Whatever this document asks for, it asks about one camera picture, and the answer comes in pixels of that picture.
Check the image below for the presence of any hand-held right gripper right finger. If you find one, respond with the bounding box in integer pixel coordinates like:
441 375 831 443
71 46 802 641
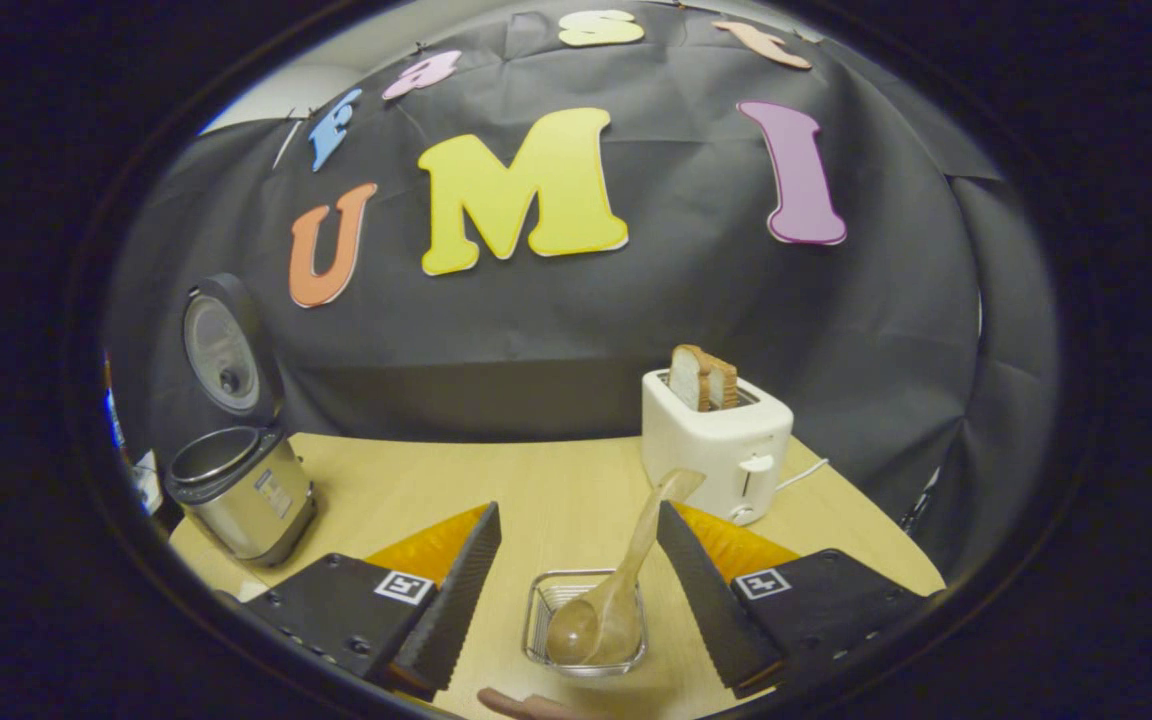
656 501 938 700

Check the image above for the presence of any white toaster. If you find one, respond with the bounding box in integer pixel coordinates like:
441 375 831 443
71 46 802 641
640 367 796 527

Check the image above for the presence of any silver black rice cooker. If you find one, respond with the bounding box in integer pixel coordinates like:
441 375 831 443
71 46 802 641
163 272 320 570

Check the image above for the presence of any toast bread slice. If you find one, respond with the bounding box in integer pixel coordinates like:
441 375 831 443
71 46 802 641
701 354 741 412
667 344 708 414

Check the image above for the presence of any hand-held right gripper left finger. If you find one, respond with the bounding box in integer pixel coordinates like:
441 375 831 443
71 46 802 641
236 501 504 700

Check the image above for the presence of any white toaster cable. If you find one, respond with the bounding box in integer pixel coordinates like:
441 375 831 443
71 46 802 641
773 457 831 494

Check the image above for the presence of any wooden spoon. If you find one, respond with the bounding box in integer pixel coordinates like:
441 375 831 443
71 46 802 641
545 467 708 669

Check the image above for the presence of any wire chopstick holder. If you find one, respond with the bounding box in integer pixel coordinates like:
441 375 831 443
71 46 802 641
522 567 650 680

